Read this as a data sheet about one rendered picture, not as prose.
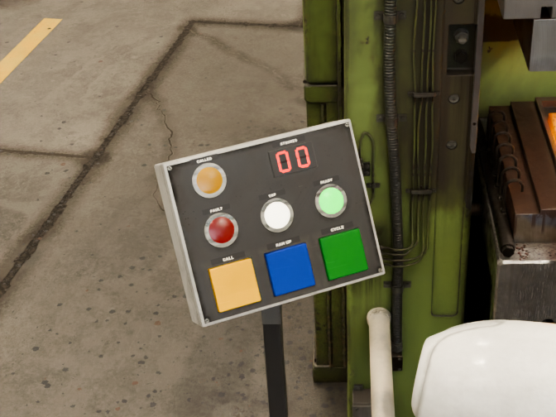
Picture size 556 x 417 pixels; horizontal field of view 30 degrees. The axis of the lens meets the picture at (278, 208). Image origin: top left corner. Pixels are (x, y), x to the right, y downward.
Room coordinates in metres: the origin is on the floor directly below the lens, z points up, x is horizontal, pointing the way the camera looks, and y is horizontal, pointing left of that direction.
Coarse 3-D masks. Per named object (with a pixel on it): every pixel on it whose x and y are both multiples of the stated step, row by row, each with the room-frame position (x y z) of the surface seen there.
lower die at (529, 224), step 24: (528, 120) 1.90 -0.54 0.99; (528, 144) 1.80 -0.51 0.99; (552, 144) 1.78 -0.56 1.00; (528, 168) 1.72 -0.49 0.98; (552, 168) 1.71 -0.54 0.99; (528, 192) 1.64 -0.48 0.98; (552, 192) 1.62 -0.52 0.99; (528, 216) 1.57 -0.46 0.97; (552, 216) 1.57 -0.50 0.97; (528, 240) 1.57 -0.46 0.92; (552, 240) 1.57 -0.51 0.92
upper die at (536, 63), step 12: (516, 24) 1.73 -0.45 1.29; (528, 24) 1.62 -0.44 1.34; (540, 24) 1.57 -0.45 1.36; (552, 24) 1.57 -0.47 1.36; (528, 36) 1.60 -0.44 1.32; (540, 36) 1.57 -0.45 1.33; (552, 36) 1.57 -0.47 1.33; (528, 48) 1.60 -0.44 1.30; (540, 48) 1.57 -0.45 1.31; (552, 48) 1.57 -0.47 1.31; (528, 60) 1.58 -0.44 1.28; (540, 60) 1.57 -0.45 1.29; (552, 60) 1.57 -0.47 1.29
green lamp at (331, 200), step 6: (324, 192) 1.49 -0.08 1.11; (330, 192) 1.49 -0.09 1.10; (336, 192) 1.50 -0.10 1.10; (324, 198) 1.49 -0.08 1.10; (330, 198) 1.49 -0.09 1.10; (336, 198) 1.49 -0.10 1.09; (342, 198) 1.49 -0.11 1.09; (324, 204) 1.48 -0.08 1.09; (330, 204) 1.48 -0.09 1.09; (336, 204) 1.48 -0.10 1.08; (342, 204) 1.49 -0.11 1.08; (324, 210) 1.47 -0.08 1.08; (330, 210) 1.48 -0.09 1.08; (336, 210) 1.48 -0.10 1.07
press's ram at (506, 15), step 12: (504, 0) 1.58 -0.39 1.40; (516, 0) 1.58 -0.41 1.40; (528, 0) 1.57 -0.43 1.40; (540, 0) 1.57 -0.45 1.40; (552, 0) 1.57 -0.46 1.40; (504, 12) 1.58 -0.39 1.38; (516, 12) 1.58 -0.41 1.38; (528, 12) 1.57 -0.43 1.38; (540, 12) 1.57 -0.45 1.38; (552, 12) 1.57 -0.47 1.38
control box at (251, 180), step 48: (240, 144) 1.54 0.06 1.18; (288, 144) 1.52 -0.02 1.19; (336, 144) 1.54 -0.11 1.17; (192, 192) 1.44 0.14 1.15; (240, 192) 1.46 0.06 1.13; (288, 192) 1.48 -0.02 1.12; (192, 240) 1.40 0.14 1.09; (240, 240) 1.42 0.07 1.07; (288, 240) 1.44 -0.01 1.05; (192, 288) 1.36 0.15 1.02; (336, 288) 1.41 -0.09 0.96
